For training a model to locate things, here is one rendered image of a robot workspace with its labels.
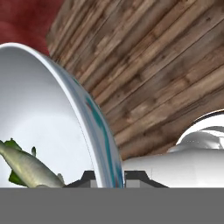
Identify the white bowl with teal pattern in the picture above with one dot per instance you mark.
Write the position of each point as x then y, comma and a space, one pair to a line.
43, 110

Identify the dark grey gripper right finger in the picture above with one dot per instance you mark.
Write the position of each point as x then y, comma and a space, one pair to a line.
137, 179

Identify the glossy white rounded object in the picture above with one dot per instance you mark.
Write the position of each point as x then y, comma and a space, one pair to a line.
186, 166

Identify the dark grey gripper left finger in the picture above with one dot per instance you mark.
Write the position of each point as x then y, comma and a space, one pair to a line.
87, 181

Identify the grey-green fish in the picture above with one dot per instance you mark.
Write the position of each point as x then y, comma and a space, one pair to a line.
29, 169

